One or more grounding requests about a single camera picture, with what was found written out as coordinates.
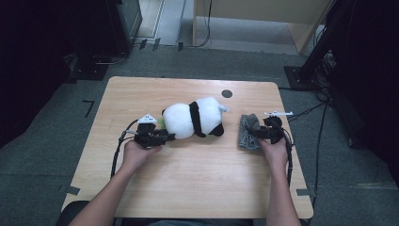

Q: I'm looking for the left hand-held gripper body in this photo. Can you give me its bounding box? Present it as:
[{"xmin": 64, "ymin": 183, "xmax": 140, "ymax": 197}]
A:
[{"xmin": 134, "ymin": 113, "xmax": 165, "ymax": 150}]

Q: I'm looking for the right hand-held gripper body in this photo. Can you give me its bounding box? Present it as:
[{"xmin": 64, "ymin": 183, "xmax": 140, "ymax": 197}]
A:
[{"xmin": 261, "ymin": 110, "xmax": 295, "ymax": 146}]

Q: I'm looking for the grey fuzzy cloth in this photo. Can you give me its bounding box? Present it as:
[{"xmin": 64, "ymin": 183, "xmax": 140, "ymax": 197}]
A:
[{"xmin": 237, "ymin": 113, "xmax": 263, "ymax": 151}]

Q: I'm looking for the panda plush toy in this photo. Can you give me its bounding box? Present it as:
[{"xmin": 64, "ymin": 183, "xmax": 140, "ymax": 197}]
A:
[{"xmin": 156, "ymin": 95, "xmax": 231, "ymax": 140}]

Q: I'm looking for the person's left hand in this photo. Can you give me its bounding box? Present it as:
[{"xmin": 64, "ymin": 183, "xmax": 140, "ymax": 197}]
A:
[{"xmin": 120, "ymin": 138, "xmax": 163, "ymax": 174}]

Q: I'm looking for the person's right hand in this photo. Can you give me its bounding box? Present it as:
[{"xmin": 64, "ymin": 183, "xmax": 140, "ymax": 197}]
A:
[{"xmin": 258, "ymin": 137, "xmax": 290, "ymax": 173}]

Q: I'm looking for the black angled floor tape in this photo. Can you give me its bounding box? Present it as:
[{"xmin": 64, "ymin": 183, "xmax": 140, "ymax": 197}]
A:
[{"xmin": 82, "ymin": 99, "xmax": 96, "ymax": 119}]

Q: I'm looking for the black metal stand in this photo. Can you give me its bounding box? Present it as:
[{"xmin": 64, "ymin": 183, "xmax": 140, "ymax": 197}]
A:
[{"xmin": 283, "ymin": 0, "xmax": 357, "ymax": 92}]

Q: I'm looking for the person's clothing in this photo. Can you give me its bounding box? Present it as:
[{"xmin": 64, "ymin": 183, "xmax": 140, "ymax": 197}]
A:
[{"xmin": 55, "ymin": 201, "xmax": 310, "ymax": 226}]

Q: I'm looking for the dark curtain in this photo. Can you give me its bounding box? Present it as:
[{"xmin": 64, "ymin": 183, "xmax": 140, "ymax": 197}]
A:
[
  {"xmin": 326, "ymin": 0, "xmax": 399, "ymax": 178},
  {"xmin": 0, "ymin": 0, "xmax": 111, "ymax": 149}
]

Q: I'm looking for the light wooden cabinet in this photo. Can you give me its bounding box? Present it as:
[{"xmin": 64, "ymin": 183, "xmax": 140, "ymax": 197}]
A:
[{"xmin": 192, "ymin": 0, "xmax": 334, "ymax": 55}]

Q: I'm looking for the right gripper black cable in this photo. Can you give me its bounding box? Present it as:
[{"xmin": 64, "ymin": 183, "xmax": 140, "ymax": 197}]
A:
[{"xmin": 275, "ymin": 120, "xmax": 295, "ymax": 186}]

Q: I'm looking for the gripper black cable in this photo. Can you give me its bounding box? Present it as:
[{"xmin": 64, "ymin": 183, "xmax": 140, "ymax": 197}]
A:
[
  {"xmin": 109, "ymin": 119, "xmax": 141, "ymax": 181},
  {"xmin": 275, "ymin": 120, "xmax": 295, "ymax": 186}
]

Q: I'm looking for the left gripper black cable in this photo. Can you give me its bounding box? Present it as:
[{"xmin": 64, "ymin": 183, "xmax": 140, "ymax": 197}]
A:
[{"xmin": 109, "ymin": 119, "xmax": 141, "ymax": 181}]

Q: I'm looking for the black floor cable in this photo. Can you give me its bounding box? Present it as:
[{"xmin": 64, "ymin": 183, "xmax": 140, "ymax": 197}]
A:
[{"xmin": 286, "ymin": 99, "xmax": 329, "ymax": 210}]

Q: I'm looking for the black hanging cable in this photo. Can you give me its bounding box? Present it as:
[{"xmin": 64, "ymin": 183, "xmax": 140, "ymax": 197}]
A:
[{"xmin": 187, "ymin": 0, "xmax": 214, "ymax": 49}]

